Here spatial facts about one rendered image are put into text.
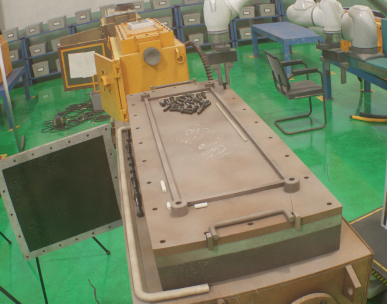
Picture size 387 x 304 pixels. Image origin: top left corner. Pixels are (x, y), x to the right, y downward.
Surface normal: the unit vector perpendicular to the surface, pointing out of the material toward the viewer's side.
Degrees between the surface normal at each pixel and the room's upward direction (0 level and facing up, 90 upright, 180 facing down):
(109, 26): 90
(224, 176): 0
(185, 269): 90
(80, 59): 90
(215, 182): 0
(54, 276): 0
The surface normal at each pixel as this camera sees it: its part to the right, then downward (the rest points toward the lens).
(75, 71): -0.10, 0.38
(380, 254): -0.11, -0.92
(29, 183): 0.55, 0.26
